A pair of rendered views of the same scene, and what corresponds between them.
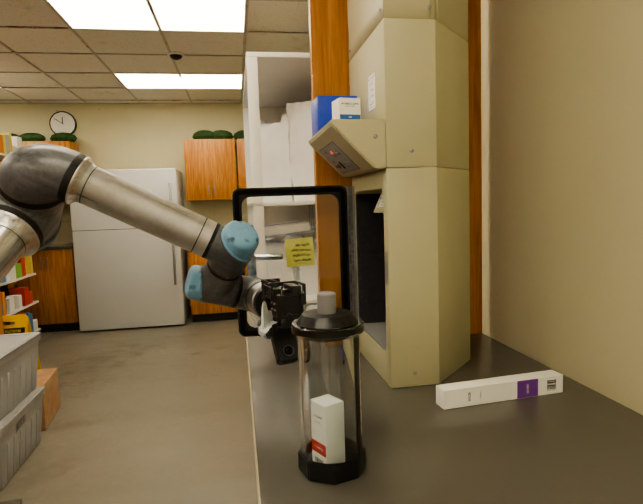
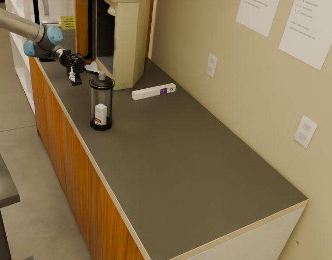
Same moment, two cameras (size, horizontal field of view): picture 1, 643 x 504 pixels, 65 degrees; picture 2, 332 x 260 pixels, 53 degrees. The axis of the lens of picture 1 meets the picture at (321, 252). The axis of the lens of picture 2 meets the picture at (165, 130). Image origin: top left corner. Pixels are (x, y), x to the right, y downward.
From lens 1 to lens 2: 0.77 m
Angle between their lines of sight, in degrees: 37
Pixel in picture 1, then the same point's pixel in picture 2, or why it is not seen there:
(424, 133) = not seen: outside the picture
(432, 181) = (136, 8)
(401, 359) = (119, 79)
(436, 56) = not seen: outside the picture
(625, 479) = (186, 124)
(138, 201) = (9, 20)
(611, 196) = (202, 22)
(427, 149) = not seen: outside the picture
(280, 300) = (75, 64)
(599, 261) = (194, 44)
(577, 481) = (173, 125)
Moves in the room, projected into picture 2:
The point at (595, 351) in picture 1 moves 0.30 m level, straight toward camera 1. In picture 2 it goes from (188, 76) to (183, 100)
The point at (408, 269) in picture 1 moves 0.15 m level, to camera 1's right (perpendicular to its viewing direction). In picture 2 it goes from (124, 45) to (151, 45)
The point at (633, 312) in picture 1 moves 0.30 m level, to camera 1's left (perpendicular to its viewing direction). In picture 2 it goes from (201, 66) to (149, 68)
